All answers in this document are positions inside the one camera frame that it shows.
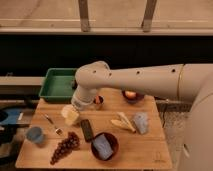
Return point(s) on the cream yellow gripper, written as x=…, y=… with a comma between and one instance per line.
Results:
x=72, y=118

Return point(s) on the bunch of dark grapes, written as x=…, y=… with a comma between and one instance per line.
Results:
x=66, y=146

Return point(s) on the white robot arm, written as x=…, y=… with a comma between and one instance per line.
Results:
x=182, y=82

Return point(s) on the blue plastic cup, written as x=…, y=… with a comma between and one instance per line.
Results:
x=35, y=135

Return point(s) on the white round container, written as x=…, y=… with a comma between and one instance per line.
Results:
x=65, y=111

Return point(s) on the black remote control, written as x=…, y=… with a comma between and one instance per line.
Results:
x=87, y=130

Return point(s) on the orange carrot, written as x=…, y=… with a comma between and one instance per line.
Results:
x=97, y=100

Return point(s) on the green plastic tray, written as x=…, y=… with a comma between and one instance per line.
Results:
x=57, y=85

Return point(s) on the blue sponge cloth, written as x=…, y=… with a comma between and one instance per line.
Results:
x=103, y=147

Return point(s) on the brown bowl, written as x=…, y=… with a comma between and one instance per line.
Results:
x=113, y=142

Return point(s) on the blue black equipment at left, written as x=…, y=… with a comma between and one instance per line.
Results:
x=14, y=120

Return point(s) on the orange fruit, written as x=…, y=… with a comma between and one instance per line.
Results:
x=130, y=95

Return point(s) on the light blue crumpled cloth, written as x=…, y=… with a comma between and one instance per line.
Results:
x=140, y=120

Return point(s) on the left metal window post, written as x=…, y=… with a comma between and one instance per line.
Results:
x=84, y=15

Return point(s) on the metal window post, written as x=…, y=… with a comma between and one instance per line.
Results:
x=84, y=15
x=148, y=15

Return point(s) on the right metal window post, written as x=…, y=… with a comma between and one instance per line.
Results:
x=148, y=15

